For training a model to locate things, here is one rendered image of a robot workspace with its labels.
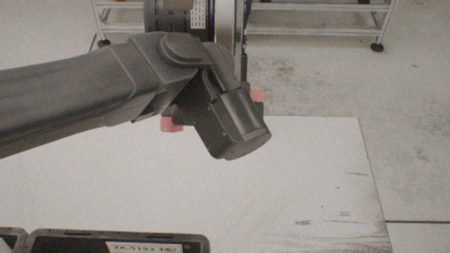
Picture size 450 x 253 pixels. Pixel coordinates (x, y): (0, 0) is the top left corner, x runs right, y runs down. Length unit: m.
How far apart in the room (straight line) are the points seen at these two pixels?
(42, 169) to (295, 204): 0.64
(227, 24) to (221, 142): 0.28
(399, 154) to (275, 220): 1.24
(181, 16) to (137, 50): 0.30
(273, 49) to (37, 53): 1.42
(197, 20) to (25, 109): 0.42
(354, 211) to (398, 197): 0.96
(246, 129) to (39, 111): 0.20
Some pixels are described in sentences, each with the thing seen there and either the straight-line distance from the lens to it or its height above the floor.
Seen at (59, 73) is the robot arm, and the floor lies 1.34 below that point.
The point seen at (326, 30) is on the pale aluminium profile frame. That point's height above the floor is 0.13.
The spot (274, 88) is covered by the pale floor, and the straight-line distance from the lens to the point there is 2.26.
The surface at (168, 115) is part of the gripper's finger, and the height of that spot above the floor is 1.13.
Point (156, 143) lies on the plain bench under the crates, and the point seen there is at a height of 0.70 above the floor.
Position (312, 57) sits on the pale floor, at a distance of 2.50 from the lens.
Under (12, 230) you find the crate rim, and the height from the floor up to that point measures 0.93.
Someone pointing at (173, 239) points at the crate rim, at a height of 0.93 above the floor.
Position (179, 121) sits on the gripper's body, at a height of 1.15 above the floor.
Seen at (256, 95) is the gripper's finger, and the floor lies 1.14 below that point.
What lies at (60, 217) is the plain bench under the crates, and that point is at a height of 0.70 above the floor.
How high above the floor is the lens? 1.55
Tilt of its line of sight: 50 degrees down
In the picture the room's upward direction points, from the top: straight up
